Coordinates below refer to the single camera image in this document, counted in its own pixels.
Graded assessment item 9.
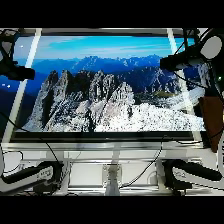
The black cable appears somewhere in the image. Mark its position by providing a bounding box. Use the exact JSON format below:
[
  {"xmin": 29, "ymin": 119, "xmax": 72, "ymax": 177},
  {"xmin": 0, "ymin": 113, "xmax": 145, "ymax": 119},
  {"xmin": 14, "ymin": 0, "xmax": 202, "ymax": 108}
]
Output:
[
  {"xmin": 172, "ymin": 70, "xmax": 216, "ymax": 92},
  {"xmin": 0, "ymin": 112, "xmax": 65, "ymax": 166},
  {"xmin": 119, "ymin": 134, "xmax": 167, "ymax": 189},
  {"xmin": 1, "ymin": 149, "xmax": 25, "ymax": 175}
]

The brown garment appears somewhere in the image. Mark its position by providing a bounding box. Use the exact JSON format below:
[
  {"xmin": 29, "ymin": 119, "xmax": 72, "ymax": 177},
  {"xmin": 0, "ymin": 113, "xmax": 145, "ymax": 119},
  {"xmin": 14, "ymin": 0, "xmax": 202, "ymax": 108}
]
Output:
[{"xmin": 199, "ymin": 95, "xmax": 224, "ymax": 154}]

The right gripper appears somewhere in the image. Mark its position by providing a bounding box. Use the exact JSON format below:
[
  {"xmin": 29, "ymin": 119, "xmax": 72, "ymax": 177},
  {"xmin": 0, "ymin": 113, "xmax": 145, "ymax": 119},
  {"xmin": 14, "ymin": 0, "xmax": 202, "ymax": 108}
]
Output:
[{"xmin": 159, "ymin": 53, "xmax": 200, "ymax": 73}]

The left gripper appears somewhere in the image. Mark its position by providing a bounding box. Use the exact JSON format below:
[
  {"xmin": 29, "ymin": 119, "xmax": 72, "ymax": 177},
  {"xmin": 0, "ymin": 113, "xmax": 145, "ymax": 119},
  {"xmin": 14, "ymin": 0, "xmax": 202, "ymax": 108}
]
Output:
[{"xmin": 7, "ymin": 65, "xmax": 36, "ymax": 82}]

